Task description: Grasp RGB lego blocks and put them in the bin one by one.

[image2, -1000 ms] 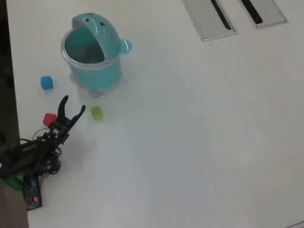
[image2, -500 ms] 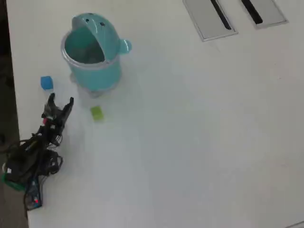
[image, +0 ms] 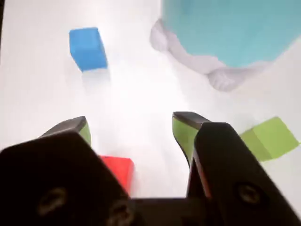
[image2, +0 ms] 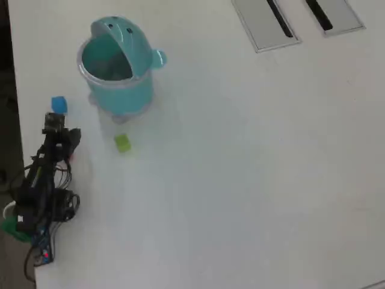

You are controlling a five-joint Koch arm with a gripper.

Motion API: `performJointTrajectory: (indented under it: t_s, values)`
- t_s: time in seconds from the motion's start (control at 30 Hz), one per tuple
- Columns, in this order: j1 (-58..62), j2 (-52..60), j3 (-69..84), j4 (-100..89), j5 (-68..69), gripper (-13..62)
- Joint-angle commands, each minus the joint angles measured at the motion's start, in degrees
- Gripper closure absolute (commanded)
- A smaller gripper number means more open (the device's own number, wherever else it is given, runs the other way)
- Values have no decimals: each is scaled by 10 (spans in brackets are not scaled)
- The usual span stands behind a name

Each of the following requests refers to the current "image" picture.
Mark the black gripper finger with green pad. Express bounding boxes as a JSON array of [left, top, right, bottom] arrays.
[[172, 112, 301, 226]]

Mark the teal whale-shaped trash bin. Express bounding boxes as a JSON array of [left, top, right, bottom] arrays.
[[150, 0, 301, 92]]

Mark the green lego block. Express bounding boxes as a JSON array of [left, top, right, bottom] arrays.
[[239, 117, 301, 162]]

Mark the blue lego block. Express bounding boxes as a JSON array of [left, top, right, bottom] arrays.
[[69, 27, 109, 73]]

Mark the red lego block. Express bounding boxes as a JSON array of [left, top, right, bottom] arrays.
[[98, 155, 135, 194]]

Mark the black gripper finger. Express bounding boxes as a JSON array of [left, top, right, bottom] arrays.
[[0, 116, 142, 226]]

